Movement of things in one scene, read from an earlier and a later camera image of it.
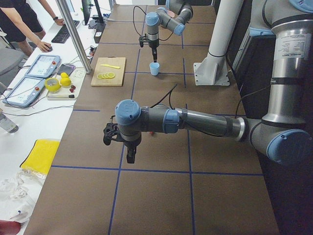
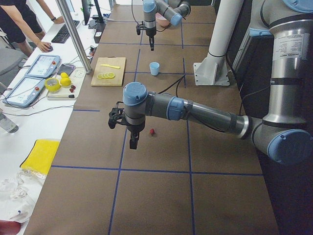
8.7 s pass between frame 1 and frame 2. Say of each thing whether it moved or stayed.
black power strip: stayed
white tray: stayed
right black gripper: moved
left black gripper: moved
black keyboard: stayed
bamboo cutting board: stayed
